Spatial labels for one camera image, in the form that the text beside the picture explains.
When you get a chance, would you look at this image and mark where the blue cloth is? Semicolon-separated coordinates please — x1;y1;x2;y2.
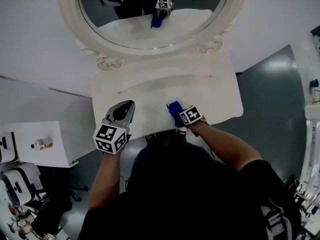
166;100;188;129

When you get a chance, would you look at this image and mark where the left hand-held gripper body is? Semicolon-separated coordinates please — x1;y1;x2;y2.
92;120;133;156

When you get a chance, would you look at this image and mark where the person's black clothing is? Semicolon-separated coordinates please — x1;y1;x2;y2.
81;133;302;240

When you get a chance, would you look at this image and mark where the white slatted furniture frame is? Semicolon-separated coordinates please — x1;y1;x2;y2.
299;105;320;185

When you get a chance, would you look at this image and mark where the person's left forearm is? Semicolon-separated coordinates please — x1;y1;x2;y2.
87;150;123;211

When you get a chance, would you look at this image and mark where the clear plastic bottle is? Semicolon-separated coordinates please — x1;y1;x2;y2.
30;136;54;151

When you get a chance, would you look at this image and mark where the oval white-framed mirror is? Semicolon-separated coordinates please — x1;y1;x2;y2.
57;0;251;72

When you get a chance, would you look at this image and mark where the white side table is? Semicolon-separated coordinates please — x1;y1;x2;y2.
13;120;80;169

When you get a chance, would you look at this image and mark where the white-backed black office chair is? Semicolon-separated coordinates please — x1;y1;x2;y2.
0;167;88;235
0;131;20;165

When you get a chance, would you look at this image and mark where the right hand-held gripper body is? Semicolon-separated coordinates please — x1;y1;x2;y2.
179;105;210;126

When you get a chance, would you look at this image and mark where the person's right forearm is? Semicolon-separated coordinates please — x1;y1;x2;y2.
186;120;263;172

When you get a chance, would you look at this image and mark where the white dressing table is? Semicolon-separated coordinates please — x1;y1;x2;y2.
89;52;245;141

